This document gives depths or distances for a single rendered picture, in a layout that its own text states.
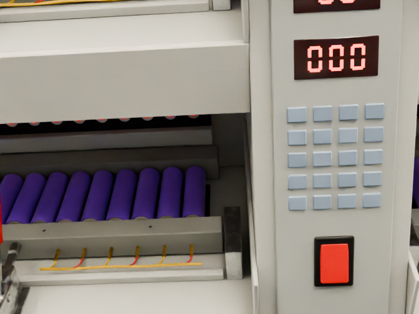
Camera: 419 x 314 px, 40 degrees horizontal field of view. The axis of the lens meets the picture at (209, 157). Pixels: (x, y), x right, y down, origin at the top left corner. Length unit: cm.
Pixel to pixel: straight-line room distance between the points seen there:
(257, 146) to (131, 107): 8
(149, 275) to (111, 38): 18
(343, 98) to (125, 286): 21
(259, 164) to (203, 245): 12
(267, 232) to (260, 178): 4
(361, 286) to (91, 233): 20
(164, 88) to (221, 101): 3
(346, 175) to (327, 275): 6
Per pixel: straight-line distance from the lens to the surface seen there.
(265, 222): 35
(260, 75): 33
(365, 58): 33
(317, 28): 32
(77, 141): 53
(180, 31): 34
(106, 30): 36
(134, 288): 43
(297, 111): 33
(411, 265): 38
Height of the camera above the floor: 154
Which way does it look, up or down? 18 degrees down
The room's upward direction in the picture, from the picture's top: 3 degrees counter-clockwise
